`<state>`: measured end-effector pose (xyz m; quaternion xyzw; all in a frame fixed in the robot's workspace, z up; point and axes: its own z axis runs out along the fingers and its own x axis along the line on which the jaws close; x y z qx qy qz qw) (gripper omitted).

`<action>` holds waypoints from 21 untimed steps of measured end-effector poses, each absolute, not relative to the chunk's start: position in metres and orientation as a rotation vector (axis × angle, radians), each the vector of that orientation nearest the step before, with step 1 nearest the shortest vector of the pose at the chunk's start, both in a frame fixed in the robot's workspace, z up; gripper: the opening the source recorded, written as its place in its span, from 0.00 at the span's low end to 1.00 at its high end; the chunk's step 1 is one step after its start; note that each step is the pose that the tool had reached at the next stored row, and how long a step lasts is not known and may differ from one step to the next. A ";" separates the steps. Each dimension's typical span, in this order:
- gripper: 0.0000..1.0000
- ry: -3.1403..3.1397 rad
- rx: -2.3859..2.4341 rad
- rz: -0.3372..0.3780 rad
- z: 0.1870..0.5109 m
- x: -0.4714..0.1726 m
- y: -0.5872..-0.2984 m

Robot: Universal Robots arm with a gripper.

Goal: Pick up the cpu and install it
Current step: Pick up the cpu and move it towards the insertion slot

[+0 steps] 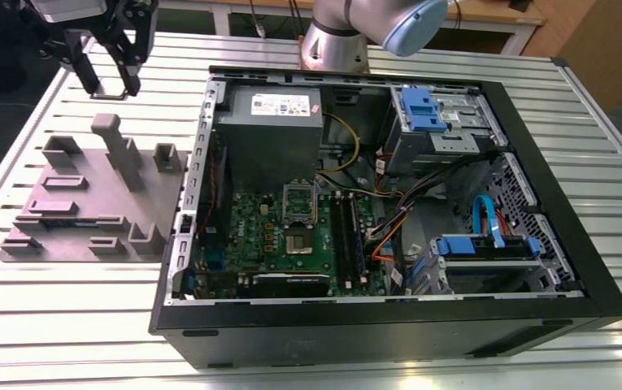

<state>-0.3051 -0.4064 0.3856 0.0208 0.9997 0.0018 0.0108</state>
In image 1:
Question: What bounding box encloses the metal socket cover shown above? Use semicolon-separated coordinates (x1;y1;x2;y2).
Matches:
282;180;322;228

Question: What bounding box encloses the black RAM slot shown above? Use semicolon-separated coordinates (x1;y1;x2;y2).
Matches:
328;191;352;288
346;191;370;285

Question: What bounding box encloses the black open PC case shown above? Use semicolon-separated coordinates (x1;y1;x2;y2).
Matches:
148;64;622;370

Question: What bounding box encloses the black cable bundle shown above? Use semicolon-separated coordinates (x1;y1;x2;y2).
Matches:
367;150;507;239

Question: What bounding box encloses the yellow wire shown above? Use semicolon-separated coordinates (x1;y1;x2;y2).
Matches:
316;112;363;176

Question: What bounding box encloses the grey parts rack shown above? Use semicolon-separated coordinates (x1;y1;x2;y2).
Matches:
0;113;191;264

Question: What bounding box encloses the metal disk bay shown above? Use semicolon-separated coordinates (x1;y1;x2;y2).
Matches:
407;233;583;296

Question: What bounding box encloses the black graphics card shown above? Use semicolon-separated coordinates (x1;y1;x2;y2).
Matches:
234;270;332;300

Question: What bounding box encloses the metal drive cage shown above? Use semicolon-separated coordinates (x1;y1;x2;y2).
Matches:
386;84;509;176

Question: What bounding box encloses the RAM stick with gold contacts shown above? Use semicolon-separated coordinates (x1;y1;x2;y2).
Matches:
38;218;123;228

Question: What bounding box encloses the blue plastic drive latch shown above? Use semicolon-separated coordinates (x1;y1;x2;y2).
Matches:
400;87;448;133

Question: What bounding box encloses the orange wire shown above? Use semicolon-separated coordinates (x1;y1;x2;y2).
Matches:
370;209;415;263

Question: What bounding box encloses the CPU socket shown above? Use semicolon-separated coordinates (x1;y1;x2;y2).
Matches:
282;227;322;258

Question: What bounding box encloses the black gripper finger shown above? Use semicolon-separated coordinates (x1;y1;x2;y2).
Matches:
103;0;160;98
38;28;103;98

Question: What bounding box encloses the grey power supply unit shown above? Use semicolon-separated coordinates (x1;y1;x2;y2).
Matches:
212;84;326;194

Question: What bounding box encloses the blue flat wire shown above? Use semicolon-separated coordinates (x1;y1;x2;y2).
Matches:
471;194;507;249

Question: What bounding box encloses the green motherboard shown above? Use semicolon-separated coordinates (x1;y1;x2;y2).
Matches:
190;188;392;300

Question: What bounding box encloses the brown wooden cabinet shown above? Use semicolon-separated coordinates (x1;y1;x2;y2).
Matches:
521;0;622;113

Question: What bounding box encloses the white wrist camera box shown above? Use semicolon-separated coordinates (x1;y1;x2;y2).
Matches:
31;0;107;24

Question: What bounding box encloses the hard disk in blue carrier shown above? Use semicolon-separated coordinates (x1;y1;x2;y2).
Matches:
430;234;541;261

